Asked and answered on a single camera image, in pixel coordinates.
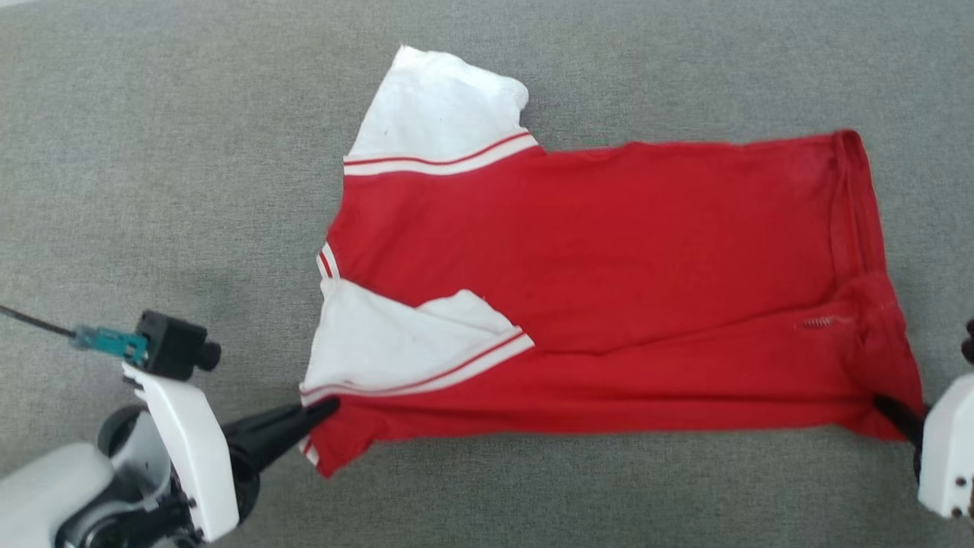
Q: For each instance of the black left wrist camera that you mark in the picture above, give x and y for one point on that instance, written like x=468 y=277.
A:
x=171 y=346

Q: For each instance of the red and white shirt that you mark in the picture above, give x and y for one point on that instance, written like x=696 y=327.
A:
x=609 y=266

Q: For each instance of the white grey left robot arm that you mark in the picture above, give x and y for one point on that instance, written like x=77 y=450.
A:
x=46 y=487

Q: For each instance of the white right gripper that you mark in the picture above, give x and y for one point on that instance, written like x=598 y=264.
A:
x=951 y=457

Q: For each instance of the grey fabric sofa cushion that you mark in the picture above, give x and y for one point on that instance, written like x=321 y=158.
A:
x=152 y=114

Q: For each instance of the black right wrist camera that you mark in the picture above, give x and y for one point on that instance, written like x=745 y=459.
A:
x=969 y=342

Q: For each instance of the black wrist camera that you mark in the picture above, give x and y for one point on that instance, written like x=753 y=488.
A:
x=969 y=342
x=171 y=346

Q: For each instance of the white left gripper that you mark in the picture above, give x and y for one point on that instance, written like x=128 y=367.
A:
x=190 y=449

